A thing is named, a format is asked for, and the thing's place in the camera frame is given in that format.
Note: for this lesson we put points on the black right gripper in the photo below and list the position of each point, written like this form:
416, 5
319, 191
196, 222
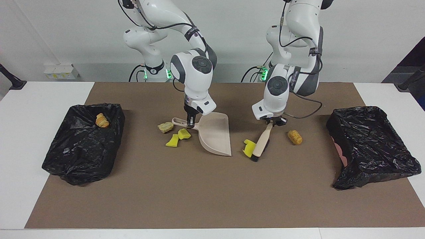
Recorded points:
191, 110

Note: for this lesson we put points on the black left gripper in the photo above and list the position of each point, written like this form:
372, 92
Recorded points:
275, 118

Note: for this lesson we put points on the small yellow sponge piece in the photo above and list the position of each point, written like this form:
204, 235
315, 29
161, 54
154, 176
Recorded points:
172, 142
184, 134

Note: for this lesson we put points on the beige brush with black bristles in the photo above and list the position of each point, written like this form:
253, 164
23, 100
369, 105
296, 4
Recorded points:
262, 142

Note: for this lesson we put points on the brown bread roll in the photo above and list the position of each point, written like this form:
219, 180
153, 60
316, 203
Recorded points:
295, 137

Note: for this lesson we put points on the pale round pastry piece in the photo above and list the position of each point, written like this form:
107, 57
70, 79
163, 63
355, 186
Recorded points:
165, 127

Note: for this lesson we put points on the beige plastic dustpan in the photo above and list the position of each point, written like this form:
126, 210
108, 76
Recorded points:
215, 136

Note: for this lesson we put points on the yellow sponge with green backing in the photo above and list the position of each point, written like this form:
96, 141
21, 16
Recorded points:
248, 151

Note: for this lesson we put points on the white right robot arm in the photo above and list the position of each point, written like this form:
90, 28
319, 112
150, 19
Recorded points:
196, 79

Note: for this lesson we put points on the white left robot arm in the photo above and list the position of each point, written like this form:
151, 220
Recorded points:
277, 96

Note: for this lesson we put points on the pink plastic bin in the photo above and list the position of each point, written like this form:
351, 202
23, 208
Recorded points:
340, 151

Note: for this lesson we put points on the black trash bag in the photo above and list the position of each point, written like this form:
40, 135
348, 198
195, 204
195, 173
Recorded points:
372, 146

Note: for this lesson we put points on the black bag lined bin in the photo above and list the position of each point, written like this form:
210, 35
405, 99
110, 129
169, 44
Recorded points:
79, 149

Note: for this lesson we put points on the brown table mat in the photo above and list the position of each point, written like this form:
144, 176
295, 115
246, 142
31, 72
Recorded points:
166, 199

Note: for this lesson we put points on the striped orange croissant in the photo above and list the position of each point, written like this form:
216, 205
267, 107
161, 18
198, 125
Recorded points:
102, 121

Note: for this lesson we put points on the black stand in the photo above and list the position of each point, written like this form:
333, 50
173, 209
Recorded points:
406, 85
15, 83

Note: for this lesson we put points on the white wall socket box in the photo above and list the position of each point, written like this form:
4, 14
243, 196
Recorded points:
58, 72

